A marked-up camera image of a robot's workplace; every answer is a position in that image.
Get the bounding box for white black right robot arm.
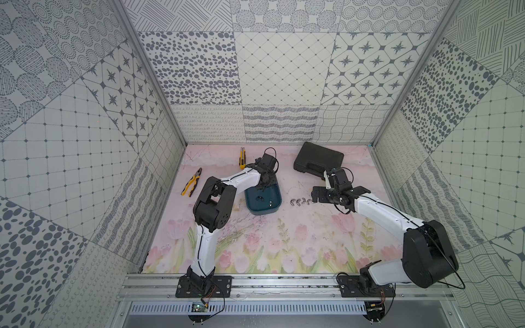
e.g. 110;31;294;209
311;168;459;291

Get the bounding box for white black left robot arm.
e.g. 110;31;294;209
186;154;279;283

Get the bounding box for teal plastic storage box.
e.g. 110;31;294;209
244;183;282;216

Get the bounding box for yellow black utility knife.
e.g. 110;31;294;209
239;147;246;170

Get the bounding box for black plastic tool case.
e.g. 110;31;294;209
293;142;345;178

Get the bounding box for yellow black pliers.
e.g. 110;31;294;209
180;168;202;198

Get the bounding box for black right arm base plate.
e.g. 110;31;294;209
336;273;396;298

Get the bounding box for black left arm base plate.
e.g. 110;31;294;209
176;269;232;299

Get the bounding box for aluminium mounting rail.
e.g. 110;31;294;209
117;274;454;301

